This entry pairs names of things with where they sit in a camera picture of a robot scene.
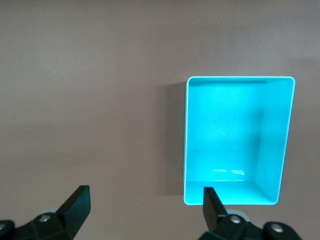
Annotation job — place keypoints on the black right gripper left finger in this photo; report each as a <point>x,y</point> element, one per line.
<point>72,212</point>

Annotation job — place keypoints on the teal plastic storage bin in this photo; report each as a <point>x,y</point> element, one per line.
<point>225,125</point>

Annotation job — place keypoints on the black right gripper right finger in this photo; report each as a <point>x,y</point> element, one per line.
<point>212,210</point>

